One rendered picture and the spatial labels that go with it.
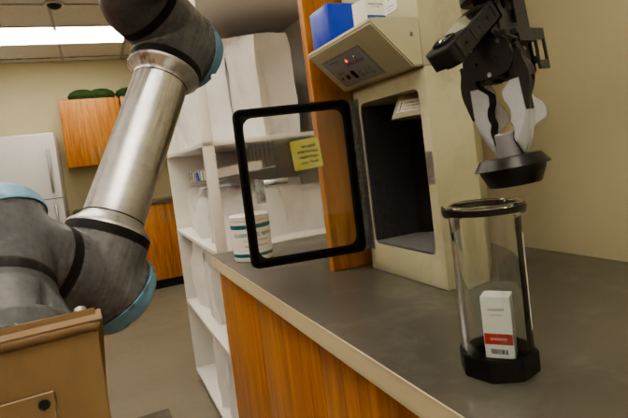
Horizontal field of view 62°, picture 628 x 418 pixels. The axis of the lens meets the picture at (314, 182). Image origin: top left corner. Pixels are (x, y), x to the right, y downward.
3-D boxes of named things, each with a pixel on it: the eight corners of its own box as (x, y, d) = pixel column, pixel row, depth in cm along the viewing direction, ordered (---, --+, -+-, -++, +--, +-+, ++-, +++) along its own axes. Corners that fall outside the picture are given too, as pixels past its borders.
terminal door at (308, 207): (367, 251, 136) (349, 98, 134) (251, 270, 129) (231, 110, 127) (366, 250, 137) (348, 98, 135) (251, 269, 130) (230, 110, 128)
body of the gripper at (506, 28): (554, 72, 66) (535, -22, 66) (515, 75, 61) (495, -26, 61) (502, 87, 72) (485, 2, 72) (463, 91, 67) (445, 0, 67)
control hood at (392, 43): (351, 91, 136) (347, 52, 135) (424, 65, 106) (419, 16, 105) (311, 93, 131) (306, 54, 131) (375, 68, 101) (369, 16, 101)
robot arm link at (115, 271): (-8, 313, 64) (127, -14, 87) (89, 338, 75) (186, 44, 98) (52, 319, 58) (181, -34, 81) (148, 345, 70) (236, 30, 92)
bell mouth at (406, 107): (436, 116, 135) (434, 95, 134) (483, 108, 118) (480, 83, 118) (378, 122, 128) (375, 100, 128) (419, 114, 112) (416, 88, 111)
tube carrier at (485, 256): (557, 354, 69) (541, 196, 68) (513, 384, 63) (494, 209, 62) (487, 338, 78) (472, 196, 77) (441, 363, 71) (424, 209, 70)
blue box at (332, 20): (349, 50, 132) (345, 15, 132) (368, 40, 123) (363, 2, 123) (313, 51, 128) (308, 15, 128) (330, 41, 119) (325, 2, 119)
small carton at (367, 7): (373, 33, 115) (369, 6, 115) (387, 26, 111) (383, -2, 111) (354, 32, 113) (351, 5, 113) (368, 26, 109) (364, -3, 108)
